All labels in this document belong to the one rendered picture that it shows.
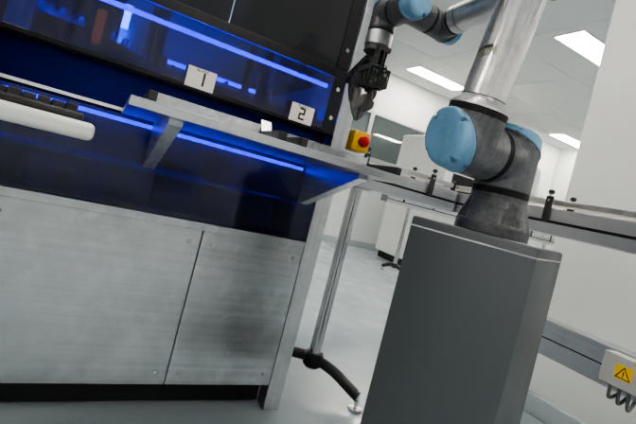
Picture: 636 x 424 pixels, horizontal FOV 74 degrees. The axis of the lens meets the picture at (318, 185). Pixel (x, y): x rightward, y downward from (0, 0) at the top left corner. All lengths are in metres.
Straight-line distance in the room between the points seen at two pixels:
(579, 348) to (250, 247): 1.11
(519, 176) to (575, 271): 1.45
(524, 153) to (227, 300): 0.98
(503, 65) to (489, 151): 0.16
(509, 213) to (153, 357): 1.08
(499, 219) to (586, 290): 1.45
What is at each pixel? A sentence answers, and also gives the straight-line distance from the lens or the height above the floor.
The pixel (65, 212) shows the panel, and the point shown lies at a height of 0.56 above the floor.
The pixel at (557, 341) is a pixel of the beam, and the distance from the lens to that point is 1.71.
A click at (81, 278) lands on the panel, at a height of 0.39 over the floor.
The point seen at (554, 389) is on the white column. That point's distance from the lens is 2.43.
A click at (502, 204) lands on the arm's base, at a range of 0.93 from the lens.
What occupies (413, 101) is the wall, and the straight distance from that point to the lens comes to 7.60.
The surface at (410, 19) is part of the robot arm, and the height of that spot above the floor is 1.28.
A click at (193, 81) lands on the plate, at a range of 1.32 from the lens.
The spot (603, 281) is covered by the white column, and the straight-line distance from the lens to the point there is 2.30.
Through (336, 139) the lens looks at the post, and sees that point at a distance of 1.48.
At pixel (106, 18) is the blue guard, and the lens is 1.33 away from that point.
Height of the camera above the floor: 0.79
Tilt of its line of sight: level
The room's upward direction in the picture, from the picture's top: 14 degrees clockwise
